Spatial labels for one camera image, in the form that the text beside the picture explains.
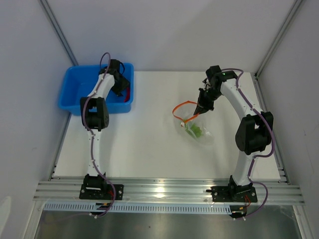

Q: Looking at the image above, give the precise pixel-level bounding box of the right aluminium frame post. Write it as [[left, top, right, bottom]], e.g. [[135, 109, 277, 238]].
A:
[[254, 0, 306, 78]]

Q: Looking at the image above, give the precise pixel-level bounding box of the left aluminium frame post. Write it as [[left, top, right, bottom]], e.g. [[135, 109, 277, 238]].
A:
[[38, 0, 78, 66]]

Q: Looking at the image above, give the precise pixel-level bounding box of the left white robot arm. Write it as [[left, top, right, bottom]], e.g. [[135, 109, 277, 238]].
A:
[[80, 59, 131, 199]]

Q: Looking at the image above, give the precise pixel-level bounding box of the clear zip top bag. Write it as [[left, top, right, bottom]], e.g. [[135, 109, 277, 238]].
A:
[[172, 101, 214, 145]]

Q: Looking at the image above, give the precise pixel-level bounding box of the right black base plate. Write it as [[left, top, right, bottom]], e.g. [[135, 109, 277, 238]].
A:
[[206, 185, 258, 203]]

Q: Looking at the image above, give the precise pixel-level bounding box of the green grape bunch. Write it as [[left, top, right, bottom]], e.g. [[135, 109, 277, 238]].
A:
[[185, 122, 202, 138]]

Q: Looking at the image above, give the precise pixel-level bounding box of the aluminium mounting rail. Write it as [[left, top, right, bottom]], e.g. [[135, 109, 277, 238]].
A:
[[33, 177, 305, 205]]

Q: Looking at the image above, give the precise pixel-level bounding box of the red chili pepper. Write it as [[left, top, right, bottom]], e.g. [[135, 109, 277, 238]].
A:
[[124, 87, 131, 103]]

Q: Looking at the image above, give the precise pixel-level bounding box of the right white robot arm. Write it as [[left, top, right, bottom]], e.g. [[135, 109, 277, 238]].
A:
[[194, 65, 275, 201]]

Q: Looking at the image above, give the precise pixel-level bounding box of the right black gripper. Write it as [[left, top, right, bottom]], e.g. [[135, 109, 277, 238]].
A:
[[194, 87, 222, 117]]

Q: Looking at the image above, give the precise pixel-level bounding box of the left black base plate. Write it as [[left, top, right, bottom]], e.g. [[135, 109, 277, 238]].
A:
[[79, 180, 124, 200]]

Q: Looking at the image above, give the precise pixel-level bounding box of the blue plastic bin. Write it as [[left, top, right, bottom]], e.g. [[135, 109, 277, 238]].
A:
[[58, 63, 134, 116]]

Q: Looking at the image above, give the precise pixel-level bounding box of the aluminium frame post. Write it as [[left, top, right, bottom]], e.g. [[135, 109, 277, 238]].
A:
[[38, 0, 78, 66], [254, 0, 306, 78]]

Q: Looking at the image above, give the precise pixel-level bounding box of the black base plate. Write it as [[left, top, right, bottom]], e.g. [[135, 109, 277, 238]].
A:
[[79, 180, 124, 200], [206, 185, 258, 203]]

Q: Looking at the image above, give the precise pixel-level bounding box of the white slotted cable duct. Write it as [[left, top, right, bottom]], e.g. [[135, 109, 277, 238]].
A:
[[44, 201, 231, 215]]

